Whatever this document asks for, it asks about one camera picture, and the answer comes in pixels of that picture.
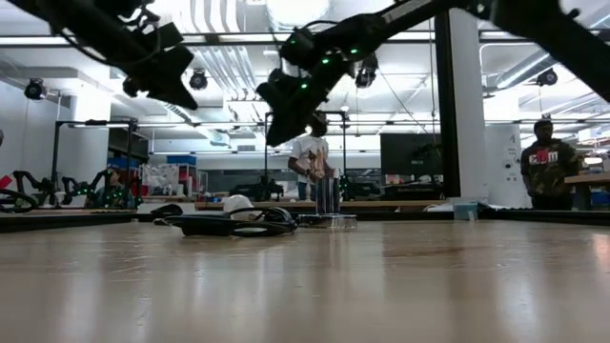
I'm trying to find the black frame strap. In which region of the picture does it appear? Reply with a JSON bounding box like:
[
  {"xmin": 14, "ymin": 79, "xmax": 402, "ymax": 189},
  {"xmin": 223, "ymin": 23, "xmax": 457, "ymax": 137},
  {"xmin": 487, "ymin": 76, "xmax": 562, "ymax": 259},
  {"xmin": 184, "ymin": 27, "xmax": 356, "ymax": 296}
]
[{"xmin": 150, "ymin": 203, "xmax": 185, "ymax": 216}]

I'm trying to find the white lightbulb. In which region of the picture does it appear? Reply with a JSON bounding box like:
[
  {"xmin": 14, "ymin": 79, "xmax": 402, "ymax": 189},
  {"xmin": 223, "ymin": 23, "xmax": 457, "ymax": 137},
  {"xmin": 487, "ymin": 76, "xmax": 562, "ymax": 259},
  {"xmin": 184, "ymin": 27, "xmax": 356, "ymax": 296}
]
[{"xmin": 222, "ymin": 193, "xmax": 256, "ymax": 221}]

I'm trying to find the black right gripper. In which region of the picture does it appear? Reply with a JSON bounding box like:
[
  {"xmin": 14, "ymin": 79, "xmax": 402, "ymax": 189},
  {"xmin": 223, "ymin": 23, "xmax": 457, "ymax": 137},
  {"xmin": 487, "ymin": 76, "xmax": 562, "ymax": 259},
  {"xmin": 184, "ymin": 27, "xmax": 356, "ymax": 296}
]
[{"xmin": 255, "ymin": 55, "xmax": 350, "ymax": 148}]

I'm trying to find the black ceiling spotlight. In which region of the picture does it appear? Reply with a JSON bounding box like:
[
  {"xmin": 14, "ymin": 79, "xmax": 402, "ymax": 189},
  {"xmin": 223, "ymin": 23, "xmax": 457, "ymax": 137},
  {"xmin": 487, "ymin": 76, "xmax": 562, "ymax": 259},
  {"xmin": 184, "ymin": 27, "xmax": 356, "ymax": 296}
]
[
  {"xmin": 23, "ymin": 77, "xmax": 49, "ymax": 101},
  {"xmin": 189, "ymin": 69, "xmax": 210, "ymax": 91},
  {"xmin": 536, "ymin": 67, "xmax": 559, "ymax": 88},
  {"xmin": 355, "ymin": 52, "xmax": 380, "ymax": 90}
]

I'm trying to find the small blue cylinder cup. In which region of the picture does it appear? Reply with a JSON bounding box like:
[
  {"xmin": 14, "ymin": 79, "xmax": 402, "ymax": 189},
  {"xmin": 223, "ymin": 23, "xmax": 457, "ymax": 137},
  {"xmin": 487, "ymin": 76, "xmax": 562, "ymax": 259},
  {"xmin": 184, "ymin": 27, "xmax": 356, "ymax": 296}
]
[{"xmin": 451, "ymin": 197, "xmax": 480, "ymax": 221}]

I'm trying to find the chrome lamp socket clear base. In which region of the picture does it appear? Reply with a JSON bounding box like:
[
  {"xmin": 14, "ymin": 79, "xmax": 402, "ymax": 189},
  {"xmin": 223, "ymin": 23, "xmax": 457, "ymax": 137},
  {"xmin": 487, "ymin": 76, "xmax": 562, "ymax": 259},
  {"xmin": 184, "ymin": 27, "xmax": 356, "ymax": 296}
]
[{"xmin": 295, "ymin": 173, "xmax": 358, "ymax": 229}]

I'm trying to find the black monitor screen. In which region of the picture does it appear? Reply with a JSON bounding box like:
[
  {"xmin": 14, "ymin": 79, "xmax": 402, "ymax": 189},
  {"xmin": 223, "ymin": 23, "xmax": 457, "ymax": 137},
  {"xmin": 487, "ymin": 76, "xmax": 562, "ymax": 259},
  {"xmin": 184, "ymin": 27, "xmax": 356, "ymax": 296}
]
[{"xmin": 379, "ymin": 132, "xmax": 443, "ymax": 177}]

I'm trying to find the black cable loop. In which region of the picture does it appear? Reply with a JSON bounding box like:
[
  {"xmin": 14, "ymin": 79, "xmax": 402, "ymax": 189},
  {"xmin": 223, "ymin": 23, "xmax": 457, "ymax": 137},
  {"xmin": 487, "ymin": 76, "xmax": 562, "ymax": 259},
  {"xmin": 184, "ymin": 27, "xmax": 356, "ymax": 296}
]
[{"xmin": 0, "ymin": 188, "xmax": 39, "ymax": 214}]

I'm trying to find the beige desk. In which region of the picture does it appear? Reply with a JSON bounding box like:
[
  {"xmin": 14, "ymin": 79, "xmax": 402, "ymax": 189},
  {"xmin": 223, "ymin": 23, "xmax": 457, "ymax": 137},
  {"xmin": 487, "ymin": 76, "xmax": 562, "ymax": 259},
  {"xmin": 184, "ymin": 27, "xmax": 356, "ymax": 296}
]
[{"xmin": 0, "ymin": 199, "xmax": 449, "ymax": 214}]

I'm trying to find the person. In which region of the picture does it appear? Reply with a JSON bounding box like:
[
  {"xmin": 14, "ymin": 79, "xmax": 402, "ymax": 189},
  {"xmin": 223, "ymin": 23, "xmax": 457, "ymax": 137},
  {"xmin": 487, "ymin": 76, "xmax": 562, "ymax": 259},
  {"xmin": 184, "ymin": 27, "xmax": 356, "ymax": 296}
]
[
  {"xmin": 97, "ymin": 169, "xmax": 130, "ymax": 209},
  {"xmin": 519, "ymin": 118, "xmax": 583, "ymax": 211},
  {"xmin": 287, "ymin": 111, "xmax": 340, "ymax": 202}
]

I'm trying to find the wooden workbench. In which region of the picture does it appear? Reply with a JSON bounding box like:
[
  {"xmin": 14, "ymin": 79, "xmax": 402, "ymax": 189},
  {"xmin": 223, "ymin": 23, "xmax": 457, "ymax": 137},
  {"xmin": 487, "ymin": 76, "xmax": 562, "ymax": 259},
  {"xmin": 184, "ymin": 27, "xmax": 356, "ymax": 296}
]
[{"xmin": 564, "ymin": 171, "xmax": 610, "ymax": 211}]

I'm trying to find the black robot station frame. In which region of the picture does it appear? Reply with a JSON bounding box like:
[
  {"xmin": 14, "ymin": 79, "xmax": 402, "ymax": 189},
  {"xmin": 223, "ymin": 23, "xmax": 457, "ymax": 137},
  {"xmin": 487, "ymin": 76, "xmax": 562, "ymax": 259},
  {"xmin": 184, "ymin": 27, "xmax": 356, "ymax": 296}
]
[
  {"xmin": 51, "ymin": 118, "xmax": 140, "ymax": 207},
  {"xmin": 263, "ymin": 110, "xmax": 348, "ymax": 201}
]

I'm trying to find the storage shelf with boxes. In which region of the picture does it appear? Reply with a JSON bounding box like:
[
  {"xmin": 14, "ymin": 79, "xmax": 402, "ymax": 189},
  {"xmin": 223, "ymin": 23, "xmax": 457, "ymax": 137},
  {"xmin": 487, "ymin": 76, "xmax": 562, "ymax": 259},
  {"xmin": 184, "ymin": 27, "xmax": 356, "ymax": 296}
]
[{"xmin": 108, "ymin": 127, "xmax": 210, "ymax": 199}]

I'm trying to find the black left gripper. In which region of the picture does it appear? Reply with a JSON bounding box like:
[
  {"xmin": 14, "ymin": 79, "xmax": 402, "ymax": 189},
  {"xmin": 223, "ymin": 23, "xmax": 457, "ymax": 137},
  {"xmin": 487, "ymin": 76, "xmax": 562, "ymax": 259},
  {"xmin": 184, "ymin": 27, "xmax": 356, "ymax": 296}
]
[{"xmin": 121, "ymin": 21, "xmax": 199, "ymax": 111}]

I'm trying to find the black power cable with switch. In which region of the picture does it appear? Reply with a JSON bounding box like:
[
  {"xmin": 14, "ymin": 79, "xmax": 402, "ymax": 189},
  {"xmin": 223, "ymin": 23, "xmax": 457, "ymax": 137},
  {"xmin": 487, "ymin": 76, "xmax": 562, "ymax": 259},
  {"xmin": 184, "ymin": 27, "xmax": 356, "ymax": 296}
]
[{"xmin": 164, "ymin": 205, "xmax": 299, "ymax": 238}]

